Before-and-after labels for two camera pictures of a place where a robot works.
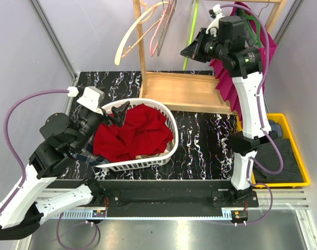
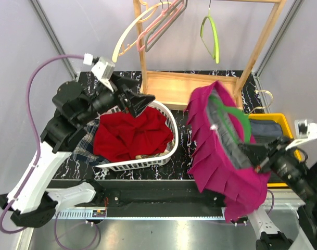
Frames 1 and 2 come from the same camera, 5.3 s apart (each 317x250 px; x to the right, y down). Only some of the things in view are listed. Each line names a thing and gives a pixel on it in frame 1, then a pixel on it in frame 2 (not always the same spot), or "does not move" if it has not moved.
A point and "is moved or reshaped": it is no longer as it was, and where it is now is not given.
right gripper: x=194 y=50 -> x=257 y=153
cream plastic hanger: x=144 y=3 -> x=114 y=54
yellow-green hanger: x=192 y=33 is moved or reshaped
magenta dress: x=224 y=81 -> x=216 y=163
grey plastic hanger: x=166 y=23 is moved or reshaped
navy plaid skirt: x=87 y=155 does not move
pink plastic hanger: x=164 y=13 -> x=162 y=13
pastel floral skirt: x=170 y=146 does not move
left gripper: x=120 y=113 -> x=139 y=101
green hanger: x=249 y=19 -> x=220 y=105
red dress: x=144 y=130 does not move
